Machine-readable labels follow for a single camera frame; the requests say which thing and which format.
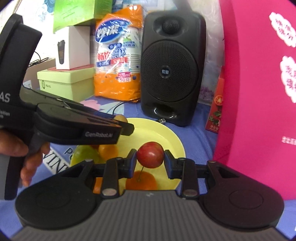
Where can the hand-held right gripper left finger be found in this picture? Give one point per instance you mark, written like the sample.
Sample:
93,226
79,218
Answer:
133,162

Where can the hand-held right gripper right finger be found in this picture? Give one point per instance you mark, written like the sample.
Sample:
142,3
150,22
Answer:
167,162

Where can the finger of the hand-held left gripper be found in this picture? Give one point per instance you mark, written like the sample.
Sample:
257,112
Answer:
126,129
97,114

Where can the small yellow-green fruit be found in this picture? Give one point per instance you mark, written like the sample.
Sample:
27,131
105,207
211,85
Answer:
120,118

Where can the red apple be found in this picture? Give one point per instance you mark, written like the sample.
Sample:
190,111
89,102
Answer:
150,154

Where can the large orange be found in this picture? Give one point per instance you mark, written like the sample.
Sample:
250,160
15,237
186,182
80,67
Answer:
145,182

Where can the yellow plastic plate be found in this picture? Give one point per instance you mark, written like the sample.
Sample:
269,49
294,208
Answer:
161,139

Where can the large green apple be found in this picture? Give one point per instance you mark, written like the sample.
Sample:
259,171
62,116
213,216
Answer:
85,153

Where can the person's left hand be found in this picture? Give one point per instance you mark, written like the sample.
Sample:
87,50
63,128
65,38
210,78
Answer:
13,144

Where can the black usb plug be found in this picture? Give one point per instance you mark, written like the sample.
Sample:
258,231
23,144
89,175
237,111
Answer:
161,120

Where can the blue printed tablecloth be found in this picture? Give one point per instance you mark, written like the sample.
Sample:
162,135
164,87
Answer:
198,143

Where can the orange paper cup packet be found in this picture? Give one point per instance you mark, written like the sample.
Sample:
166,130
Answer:
115,81

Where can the pale green box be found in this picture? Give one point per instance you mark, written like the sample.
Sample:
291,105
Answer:
67,85

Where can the white box with cup picture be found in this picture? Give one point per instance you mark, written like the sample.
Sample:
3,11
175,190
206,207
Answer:
76,46

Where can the red carton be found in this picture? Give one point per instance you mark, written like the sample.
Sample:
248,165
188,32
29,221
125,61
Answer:
216,111

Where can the black speaker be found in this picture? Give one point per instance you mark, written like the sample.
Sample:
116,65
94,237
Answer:
171,69

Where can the clear floral plastic bag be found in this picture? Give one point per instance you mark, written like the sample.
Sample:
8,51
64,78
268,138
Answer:
210,92

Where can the lime green box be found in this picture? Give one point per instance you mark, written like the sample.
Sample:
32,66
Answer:
74,11

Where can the pink tote bag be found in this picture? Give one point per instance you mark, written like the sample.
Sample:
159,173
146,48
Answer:
254,104

